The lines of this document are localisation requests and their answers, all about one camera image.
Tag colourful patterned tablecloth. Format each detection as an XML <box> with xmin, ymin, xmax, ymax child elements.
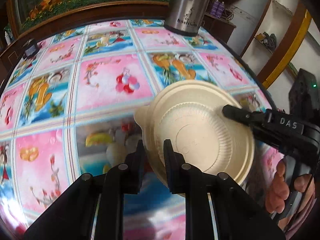
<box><xmin>1</xmin><ymin>19</ymin><xmax>274</xmax><ymax>239</ymax></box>

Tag steel thermos flask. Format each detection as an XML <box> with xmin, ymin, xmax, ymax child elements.
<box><xmin>164</xmin><ymin>0</ymin><xmax>209</xmax><ymax>37</ymax></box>

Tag small beige bowl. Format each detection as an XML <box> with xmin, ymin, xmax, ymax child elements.
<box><xmin>134</xmin><ymin>80</ymin><xmax>255</xmax><ymax>185</ymax></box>

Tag purple bottles on shelf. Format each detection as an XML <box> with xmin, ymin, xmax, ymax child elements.
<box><xmin>210</xmin><ymin>0</ymin><xmax>225</xmax><ymax>18</ymax></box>

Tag small black device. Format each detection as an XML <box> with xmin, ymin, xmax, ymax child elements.
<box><xmin>22</xmin><ymin>38</ymin><xmax>40</xmax><ymax>59</ymax></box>

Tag person's right hand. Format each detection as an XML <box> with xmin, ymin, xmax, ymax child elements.
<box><xmin>265</xmin><ymin>159</ymin><xmax>316</xmax><ymax>230</ymax></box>

